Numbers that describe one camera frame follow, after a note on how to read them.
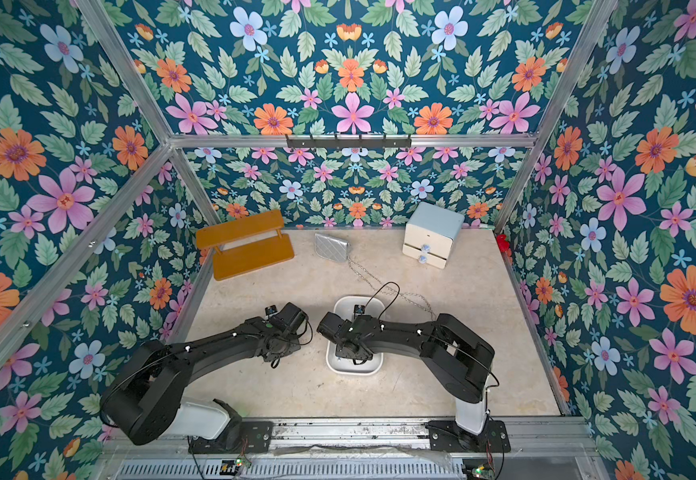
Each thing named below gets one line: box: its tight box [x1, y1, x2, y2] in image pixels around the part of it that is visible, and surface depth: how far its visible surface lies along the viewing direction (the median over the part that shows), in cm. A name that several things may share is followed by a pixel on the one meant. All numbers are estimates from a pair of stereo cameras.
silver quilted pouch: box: [314, 233, 349, 262], surface depth 109 cm
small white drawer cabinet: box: [402, 202, 465, 270], surface depth 104 cm
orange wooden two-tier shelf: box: [196, 210, 295, 281], surface depth 114 cm
